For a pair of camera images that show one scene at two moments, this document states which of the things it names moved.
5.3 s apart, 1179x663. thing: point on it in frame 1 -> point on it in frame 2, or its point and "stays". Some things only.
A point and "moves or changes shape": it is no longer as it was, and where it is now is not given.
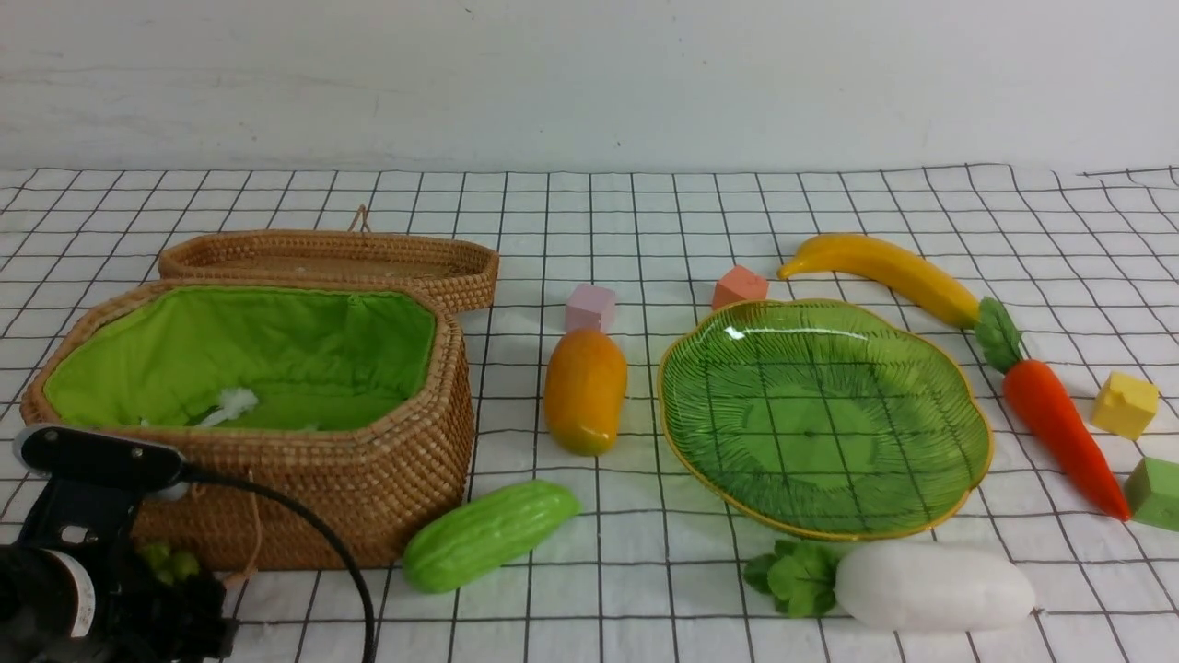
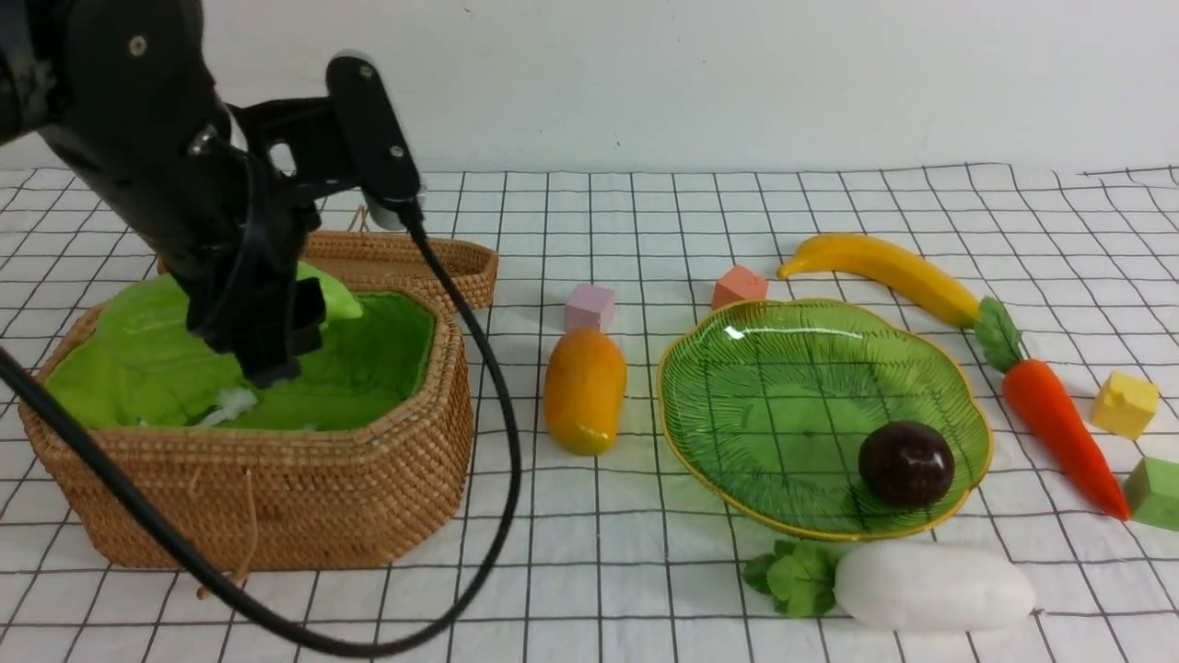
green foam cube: [1151, 491] stays
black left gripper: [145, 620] -> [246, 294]
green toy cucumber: [462, 540] -> [341, 300]
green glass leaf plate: [823, 420] stays
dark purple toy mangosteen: [169, 566] moves or changes shape
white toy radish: [895, 586] stays
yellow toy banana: [881, 261] stays
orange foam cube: [738, 284] stays
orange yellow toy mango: [585, 384] stays
